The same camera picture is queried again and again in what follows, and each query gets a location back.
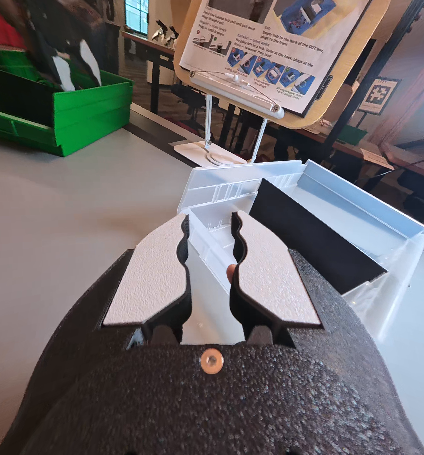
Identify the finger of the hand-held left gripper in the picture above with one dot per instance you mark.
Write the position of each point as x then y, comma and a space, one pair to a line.
63, 73
90, 62

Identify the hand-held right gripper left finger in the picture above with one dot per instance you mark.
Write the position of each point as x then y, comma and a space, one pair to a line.
148, 280

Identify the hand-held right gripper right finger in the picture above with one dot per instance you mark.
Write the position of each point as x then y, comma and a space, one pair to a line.
276, 280

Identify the green plastic bin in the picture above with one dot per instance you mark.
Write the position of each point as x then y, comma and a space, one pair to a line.
91, 113

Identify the clear plastic bin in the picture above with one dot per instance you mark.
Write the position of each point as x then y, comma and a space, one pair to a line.
340, 213

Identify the person's right hand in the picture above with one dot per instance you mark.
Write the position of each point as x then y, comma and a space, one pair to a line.
231, 274

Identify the wooden desk black legs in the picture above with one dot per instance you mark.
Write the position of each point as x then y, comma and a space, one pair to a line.
144, 39
340, 146

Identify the black flat device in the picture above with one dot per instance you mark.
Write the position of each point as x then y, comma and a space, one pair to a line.
304, 227

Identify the small green bin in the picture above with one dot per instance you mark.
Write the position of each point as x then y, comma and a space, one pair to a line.
354, 135

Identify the printed instruction sheet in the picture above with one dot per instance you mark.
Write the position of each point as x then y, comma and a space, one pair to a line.
269, 46

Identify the framed tag sign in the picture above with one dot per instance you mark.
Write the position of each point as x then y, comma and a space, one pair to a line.
379, 96

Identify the wooden instruction board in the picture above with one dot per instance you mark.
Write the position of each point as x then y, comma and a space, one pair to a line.
359, 35

